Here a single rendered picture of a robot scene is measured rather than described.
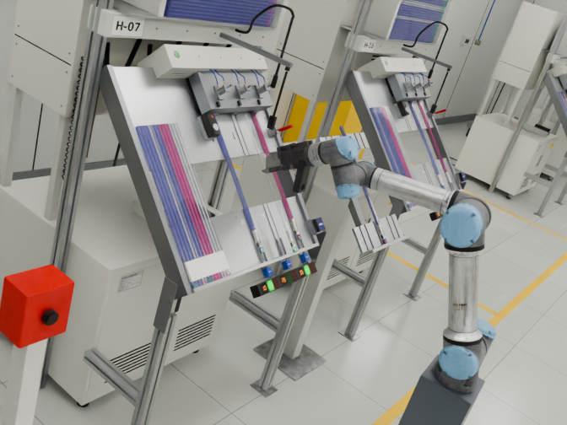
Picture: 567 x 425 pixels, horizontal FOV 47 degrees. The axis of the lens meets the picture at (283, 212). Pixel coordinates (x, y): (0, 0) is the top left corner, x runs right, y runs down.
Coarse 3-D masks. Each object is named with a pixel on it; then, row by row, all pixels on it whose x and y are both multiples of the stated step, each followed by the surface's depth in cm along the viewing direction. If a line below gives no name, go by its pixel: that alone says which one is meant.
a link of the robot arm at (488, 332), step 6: (480, 318) 215; (480, 324) 210; (486, 324) 212; (480, 330) 206; (486, 330) 207; (492, 330) 209; (486, 336) 207; (492, 336) 208; (486, 342) 206; (486, 348) 205
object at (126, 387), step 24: (120, 0) 198; (144, 0) 193; (120, 24) 187; (216, 24) 213; (240, 24) 222; (144, 216) 243; (168, 288) 185; (168, 312) 187; (264, 312) 267; (96, 360) 212; (120, 384) 206
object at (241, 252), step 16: (256, 208) 224; (272, 208) 231; (224, 224) 210; (240, 224) 216; (256, 224) 222; (272, 224) 228; (304, 224) 242; (224, 240) 208; (240, 240) 213; (272, 240) 225; (288, 240) 232; (304, 240) 239; (240, 256) 211; (256, 256) 217; (272, 256) 223
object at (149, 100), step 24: (120, 72) 196; (144, 72) 204; (144, 96) 201; (168, 96) 209; (144, 120) 198; (168, 120) 205; (192, 120) 214; (240, 120) 233; (264, 120) 244; (192, 144) 210; (216, 144) 219; (240, 144) 229
